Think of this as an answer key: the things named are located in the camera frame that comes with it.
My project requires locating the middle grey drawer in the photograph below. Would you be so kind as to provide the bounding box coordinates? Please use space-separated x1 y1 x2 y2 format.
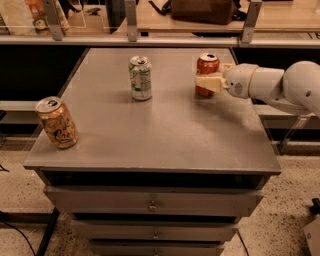
71 220 238 242

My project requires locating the grey box at floor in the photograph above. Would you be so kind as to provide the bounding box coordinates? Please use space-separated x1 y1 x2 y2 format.
303 217 320 256

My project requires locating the orange lacroix can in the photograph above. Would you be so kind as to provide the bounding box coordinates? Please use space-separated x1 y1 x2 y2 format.
36 96 79 149

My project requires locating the colourful snack package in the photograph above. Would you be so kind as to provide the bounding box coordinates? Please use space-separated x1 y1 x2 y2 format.
24 0 71 33

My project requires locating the grey drawer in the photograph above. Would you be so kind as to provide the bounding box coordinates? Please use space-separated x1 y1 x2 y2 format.
44 186 263 217
89 241 224 256
71 220 238 242

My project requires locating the white green soda can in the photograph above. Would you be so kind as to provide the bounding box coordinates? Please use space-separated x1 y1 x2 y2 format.
129 56 152 101

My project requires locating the grey drawer cabinet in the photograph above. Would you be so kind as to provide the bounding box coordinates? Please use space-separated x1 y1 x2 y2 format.
25 48 280 246

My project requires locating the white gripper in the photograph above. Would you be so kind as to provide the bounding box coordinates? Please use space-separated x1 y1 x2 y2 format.
195 63 258 99

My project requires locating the top grey drawer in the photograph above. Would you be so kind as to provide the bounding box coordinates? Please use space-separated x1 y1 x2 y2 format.
44 186 263 217

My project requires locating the right metal bracket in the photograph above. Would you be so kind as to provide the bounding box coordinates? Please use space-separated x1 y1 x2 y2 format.
241 0 262 44

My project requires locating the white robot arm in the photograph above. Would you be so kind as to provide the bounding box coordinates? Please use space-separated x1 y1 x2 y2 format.
195 61 320 117

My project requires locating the red coca-cola can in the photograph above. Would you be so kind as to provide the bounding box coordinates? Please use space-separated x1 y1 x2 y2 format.
195 52 220 97

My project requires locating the black floor cable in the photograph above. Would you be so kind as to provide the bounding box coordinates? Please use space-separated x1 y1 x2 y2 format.
0 219 37 256

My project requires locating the bottom grey drawer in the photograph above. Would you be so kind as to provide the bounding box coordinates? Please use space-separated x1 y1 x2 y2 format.
89 241 224 256

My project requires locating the middle metal bracket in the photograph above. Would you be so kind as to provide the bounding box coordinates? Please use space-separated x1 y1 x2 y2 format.
124 0 138 42

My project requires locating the brown bag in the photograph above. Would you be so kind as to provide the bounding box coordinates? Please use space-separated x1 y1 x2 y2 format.
148 0 247 25

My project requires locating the metal bracket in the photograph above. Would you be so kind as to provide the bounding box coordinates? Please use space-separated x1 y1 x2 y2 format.
124 0 138 42
241 0 262 44
42 0 64 41

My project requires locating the left metal bracket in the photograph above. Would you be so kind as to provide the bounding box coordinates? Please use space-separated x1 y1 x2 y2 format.
42 0 64 41

